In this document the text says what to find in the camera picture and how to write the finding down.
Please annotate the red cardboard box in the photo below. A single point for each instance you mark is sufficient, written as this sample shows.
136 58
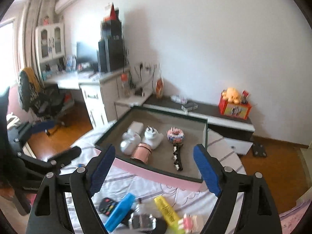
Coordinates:
112 13

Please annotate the small doll figure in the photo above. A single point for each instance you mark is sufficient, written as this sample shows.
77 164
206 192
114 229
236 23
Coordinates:
46 20

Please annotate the remote control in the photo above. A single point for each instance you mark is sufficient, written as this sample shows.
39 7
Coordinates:
107 206

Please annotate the black computer tower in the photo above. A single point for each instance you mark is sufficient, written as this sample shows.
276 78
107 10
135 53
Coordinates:
113 56

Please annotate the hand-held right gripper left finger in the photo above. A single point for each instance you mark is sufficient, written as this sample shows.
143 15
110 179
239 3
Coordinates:
102 170

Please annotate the rose gold cup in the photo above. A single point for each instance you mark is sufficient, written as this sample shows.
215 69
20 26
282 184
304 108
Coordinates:
142 153

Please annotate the pink white block toy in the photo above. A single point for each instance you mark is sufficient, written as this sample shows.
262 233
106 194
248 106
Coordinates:
191 223

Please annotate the black speaker box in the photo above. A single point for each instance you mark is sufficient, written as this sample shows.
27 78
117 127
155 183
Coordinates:
112 30

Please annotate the white desk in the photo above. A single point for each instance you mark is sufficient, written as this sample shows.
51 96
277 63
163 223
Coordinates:
68 82

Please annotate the clear plastic packet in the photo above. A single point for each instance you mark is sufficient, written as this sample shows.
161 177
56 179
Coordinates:
179 99

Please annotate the black hair clip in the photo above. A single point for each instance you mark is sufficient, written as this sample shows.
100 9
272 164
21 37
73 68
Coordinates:
177 157

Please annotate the black computer monitor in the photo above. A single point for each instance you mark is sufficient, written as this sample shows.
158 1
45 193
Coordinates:
86 52

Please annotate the white wall socket panel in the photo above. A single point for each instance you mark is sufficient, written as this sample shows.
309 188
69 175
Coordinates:
148 66

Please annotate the window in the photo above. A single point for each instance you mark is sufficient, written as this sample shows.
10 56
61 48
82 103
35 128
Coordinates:
6 53

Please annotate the yellow cloth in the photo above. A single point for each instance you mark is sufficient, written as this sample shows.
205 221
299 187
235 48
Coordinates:
33 78

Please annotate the white nightstand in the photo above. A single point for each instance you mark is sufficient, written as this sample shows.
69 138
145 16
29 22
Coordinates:
129 102

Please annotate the white plug adapter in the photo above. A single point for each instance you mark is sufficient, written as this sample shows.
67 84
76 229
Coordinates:
153 137

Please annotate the bottle with orange cap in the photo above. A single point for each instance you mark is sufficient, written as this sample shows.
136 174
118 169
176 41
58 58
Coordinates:
125 85

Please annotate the black white low cabinet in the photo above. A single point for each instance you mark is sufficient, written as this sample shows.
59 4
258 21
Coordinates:
207 113

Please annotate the small black object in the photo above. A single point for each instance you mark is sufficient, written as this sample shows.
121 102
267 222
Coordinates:
160 226

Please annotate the blue case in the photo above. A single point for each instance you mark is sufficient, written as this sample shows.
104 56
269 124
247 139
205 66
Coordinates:
120 212

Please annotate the clear faceted bottle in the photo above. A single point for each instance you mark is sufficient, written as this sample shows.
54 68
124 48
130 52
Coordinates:
142 220

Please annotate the small black device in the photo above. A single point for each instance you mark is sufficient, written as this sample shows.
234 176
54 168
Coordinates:
139 93

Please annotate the white power bank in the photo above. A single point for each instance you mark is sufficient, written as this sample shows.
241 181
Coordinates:
136 127

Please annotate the red storage box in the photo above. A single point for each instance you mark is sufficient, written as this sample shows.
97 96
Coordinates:
234 111

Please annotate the black bathroom scale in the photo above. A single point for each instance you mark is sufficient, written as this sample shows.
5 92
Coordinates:
259 150

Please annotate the white striped quilt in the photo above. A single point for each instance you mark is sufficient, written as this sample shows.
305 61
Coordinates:
146 192

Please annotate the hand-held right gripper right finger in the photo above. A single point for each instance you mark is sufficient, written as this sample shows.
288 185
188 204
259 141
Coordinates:
207 170

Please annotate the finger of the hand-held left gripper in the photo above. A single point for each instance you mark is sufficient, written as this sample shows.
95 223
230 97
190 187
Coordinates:
65 157
41 126

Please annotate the white glass-door cabinet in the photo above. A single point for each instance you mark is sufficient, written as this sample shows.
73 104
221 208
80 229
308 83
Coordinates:
50 41

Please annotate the pink box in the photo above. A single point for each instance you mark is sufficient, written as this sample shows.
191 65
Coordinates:
195 136

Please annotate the pink printed fabric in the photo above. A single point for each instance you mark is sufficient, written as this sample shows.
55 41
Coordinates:
292 217

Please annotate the black office chair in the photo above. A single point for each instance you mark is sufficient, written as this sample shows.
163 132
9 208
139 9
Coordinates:
48 100

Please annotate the blue white box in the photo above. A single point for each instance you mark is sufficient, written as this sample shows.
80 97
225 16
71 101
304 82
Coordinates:
70 63

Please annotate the yellow octopus plush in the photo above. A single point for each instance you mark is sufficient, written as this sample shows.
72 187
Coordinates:
232 95

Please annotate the yellow highlighter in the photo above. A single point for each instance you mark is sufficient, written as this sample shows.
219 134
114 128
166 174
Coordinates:
167 210

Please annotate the small red card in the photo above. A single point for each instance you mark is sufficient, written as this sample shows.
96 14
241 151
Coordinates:
245 96

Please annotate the orange white packet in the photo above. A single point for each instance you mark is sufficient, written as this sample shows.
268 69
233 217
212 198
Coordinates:
159 87

